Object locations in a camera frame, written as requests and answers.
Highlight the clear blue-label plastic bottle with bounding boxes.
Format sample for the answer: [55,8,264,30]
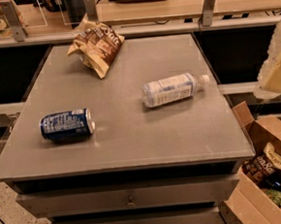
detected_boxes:
[141,73,210,109]

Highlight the middle metal bracket post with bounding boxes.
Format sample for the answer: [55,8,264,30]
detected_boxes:
[83,0,98,21]

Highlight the blue soda can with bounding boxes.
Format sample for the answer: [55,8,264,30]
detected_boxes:
[40,109,95,142]

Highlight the brown chip bag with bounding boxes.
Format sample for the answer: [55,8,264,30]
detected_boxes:
[67,20,124,79]

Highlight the open cardboard box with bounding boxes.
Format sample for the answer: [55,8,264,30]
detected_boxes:
[222,102,281,224]

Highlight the green snack bag in box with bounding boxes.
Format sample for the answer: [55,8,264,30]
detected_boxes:
[263,188,281,207]

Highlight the upper grey drawer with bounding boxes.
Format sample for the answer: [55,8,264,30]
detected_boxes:
[16,175,239,218]

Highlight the left metal bracket post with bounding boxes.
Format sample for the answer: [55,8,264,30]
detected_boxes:
[0,0,27,42]

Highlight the lower grey drawer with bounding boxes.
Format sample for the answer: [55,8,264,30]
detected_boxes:
[53,208,219,224]

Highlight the grey drawer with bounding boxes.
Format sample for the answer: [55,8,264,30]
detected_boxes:
[16,175,239,218]
[53,208,219,224]

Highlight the brown snack bag in box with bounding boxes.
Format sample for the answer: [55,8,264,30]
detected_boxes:
[242,142,281,184]

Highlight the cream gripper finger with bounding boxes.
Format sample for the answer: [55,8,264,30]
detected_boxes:
[254,20,281,100]

